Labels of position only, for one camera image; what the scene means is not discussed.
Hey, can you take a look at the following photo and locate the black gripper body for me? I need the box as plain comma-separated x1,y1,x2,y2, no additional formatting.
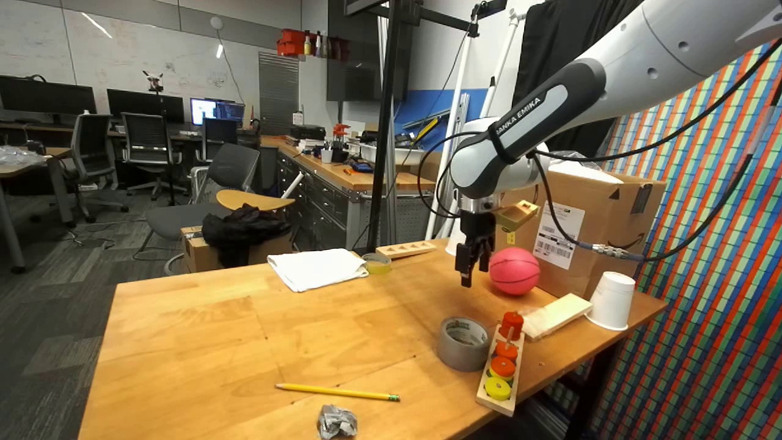
459,196,497,253

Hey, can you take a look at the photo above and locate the pink toy basketball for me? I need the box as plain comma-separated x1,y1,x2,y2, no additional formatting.
488,246,539,296

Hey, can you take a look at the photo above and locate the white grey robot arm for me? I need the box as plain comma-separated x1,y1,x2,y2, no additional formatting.
450,0,782,286

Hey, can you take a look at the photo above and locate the wooden strip with holes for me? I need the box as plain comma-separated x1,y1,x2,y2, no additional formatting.
376,240,436,262

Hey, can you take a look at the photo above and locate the light wooden block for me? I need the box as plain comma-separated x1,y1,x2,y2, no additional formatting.
524,294,591,339

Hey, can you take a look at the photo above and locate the black vertical pole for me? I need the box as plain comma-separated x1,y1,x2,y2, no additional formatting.
367,0,421,252

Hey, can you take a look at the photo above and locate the cardboard shipping box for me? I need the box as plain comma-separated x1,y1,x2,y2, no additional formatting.
497,160,665,297

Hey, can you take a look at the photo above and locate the white paper cup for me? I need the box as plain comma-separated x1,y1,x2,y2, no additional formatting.
590,272,635,329

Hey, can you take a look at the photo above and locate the wooden workbench with drawers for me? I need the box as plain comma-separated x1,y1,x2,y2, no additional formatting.
261,133,432,248

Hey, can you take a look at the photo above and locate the white folded cloth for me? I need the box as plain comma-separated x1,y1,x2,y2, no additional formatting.
267,248,367,294

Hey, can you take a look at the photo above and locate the crumpled foil ball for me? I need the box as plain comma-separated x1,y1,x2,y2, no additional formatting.
317,406,357,440

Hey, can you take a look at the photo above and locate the yellow pencil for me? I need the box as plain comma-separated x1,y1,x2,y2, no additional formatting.
274,382,400,402

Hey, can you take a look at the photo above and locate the black bag on box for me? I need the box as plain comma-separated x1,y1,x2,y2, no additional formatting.
201,204,291,265

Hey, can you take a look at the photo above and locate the grey office chair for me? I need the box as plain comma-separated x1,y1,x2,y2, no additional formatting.
147,144,258,240

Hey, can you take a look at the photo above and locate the red container on shelf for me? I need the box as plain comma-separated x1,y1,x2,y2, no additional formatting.
276,30,306,59

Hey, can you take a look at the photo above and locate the small cardboard box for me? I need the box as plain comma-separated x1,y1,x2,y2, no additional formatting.
181,224,293,272

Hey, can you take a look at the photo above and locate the lit computer screen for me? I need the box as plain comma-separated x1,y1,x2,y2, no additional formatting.
191,98,244,125

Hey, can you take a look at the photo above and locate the black office chair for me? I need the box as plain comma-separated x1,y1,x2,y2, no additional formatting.
70,115,129,221
123,111,185,202

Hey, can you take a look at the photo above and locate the black computer monitor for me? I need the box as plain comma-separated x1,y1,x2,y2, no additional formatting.
0,76,95,125
108,87,183,125

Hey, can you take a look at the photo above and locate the left wooden desk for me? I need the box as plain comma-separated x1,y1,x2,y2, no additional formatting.
0,146,76,272

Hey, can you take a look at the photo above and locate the red stacking ring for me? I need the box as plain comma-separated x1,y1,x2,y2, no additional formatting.
499,309,526,342

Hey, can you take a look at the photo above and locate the grey duct tape roll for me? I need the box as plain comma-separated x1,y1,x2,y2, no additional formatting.
437,317,488,372

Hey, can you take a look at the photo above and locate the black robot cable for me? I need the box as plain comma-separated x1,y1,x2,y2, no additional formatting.
533,34,782,264

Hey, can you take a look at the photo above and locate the yellow stacking ring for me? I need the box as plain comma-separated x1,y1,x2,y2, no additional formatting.
483,373,515,402

